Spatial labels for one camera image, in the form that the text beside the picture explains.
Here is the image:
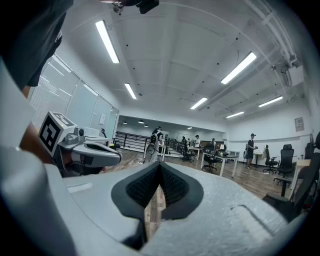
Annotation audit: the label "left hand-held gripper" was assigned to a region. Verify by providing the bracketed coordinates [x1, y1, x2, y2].
[38, 111, 123, 178]

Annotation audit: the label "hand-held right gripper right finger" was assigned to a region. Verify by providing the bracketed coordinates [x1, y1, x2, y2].
[141, 161, 308, 256]

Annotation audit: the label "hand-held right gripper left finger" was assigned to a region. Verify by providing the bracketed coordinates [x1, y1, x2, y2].
[0, 146, 161, 256]

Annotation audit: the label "person's left forearm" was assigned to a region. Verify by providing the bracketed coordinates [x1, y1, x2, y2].
[19, 122, 55, 165]

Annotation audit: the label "person's left hand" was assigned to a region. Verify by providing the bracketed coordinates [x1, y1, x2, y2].
[61, 151, 76, 173]

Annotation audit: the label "white desk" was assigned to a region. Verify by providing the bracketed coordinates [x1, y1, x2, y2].
[83, 126, 112, 147]

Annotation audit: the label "black metal railing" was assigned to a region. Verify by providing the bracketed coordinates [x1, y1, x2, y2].
[115, 130, 149, 153]

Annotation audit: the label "dark-topped white-legged desk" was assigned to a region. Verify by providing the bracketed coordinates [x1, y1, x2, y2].
[202, 150, 240, 178]

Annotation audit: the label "small wooden table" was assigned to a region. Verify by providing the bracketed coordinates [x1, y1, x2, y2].
[158, 144, 168, 162]

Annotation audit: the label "wooden table with white legs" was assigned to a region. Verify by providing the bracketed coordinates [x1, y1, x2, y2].
[186, 146, 201, 161]

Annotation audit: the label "black high-back office chair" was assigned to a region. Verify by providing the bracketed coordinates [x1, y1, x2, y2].
[276, 144, 294, 179]

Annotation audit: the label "light wooden desk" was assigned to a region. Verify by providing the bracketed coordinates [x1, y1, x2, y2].
[290, 159, 313, 198]

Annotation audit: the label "person's black shirt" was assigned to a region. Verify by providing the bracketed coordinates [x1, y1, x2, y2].
[0, 0, 75, 88]

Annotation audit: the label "ceiling air conditioner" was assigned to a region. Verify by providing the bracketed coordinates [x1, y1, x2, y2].
[281, 63, 305, 87]

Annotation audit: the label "white ceiling pipes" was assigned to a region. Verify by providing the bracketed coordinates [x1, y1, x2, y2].
[246, 0, 300, 67]

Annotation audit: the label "wall poster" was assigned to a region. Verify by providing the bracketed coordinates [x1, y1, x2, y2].
[294, 116, 305, 133]

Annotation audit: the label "black head-worn camera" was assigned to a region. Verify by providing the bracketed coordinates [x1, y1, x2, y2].
[112, 0, 160, 15]

